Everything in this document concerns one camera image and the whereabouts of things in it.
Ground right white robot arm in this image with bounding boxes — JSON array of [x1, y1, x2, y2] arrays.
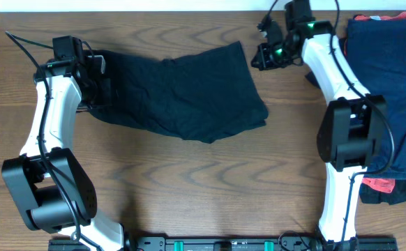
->
[[251, 1, 390, 250]]

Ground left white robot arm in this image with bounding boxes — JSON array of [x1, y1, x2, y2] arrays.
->
[[1, 36, 126, 250]]

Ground red garment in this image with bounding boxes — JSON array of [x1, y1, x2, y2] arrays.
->
[[353, 11, 406, 194]]

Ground navy blue folded garment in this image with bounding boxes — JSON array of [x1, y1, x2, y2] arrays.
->
[[346, 20, 406, 179]]

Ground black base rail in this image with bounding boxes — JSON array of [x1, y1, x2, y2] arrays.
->
[[48, 235, 398, 251]]

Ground dark teal black shorts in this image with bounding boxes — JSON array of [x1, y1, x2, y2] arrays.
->
[[91, 42, 269, 144]]

